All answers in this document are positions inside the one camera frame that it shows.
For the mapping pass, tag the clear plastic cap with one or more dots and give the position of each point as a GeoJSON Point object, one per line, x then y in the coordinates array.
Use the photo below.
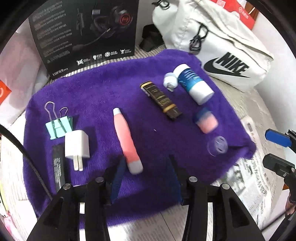
{"type": "Point", "coordinates": [217, 146]}

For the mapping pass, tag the black rectangular lighter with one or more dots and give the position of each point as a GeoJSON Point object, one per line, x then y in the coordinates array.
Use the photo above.
{"type": "Point", "coordinates": [58, 157]}

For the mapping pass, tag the small red paper bag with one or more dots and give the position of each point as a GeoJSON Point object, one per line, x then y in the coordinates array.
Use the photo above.
{"type": "Point", "coordinates": [235, 8]}

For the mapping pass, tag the black headset box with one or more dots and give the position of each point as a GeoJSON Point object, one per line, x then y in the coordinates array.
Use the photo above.
{"type": "Point", "coordinates": [70, 35]}

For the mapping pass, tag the green binder clip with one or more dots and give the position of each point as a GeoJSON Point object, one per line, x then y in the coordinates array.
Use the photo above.
{"type": "Point", "coordinates": [57, 126]}

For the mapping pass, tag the dark brown gold stick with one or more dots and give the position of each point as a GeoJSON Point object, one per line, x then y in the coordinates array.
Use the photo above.
{"type": "Point", "coordinates": [167, 106]}

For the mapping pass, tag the white USB charger plug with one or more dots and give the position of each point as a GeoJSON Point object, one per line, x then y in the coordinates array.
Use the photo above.
{"type": "Point", "coordinates": [77, 148]}

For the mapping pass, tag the pink white tube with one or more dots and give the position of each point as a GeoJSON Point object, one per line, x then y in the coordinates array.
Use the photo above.
{"type": "Point", "coordinates": [133, 161]}

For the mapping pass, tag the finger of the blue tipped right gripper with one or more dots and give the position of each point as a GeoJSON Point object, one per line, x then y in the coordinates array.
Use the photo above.
{"type": "Point", "coordinates": [286, 140]}

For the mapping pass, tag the newspaper sheet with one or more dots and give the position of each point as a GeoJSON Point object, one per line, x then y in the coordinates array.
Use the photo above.
{"type": "Point", "coordinates": [257, 187]}

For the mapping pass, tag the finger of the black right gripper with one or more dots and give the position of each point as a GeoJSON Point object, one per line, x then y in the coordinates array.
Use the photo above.
{"type": "Point", "coordinates": [278, 165]}

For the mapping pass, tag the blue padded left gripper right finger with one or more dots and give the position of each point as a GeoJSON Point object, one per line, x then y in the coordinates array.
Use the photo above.
{"type": "Point", "coordinates": [187, 190]}

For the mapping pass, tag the white Miniso plastic bag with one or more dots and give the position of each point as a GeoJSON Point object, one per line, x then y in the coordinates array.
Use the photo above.
{"type": "Point", "coordinates": [22, 74]}

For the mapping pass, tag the purple towel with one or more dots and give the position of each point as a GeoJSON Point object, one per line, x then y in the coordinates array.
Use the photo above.
{"type": "Point", "coordinates": [91, 96]}

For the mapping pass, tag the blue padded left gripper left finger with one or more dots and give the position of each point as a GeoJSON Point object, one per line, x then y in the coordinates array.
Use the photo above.
{"type": "Point", "coordinates": [100, 193]}

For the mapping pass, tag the pink blue small cap bottle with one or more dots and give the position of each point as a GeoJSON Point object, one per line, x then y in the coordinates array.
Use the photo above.
{"type": "Point", "coordinates": [205, 120]}

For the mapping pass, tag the white blue bottle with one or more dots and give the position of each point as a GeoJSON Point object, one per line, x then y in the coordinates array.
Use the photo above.
{"type": "Point", "coordinates": [194, 85]}

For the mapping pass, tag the person's hand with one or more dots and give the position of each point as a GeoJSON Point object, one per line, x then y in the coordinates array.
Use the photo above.
{"type": "Point", "coordinates": [289, 207]}

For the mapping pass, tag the grey Nike waist bag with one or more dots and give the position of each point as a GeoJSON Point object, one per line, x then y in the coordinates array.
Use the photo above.
{"type": "Point", "coordinates": [227, 49]}

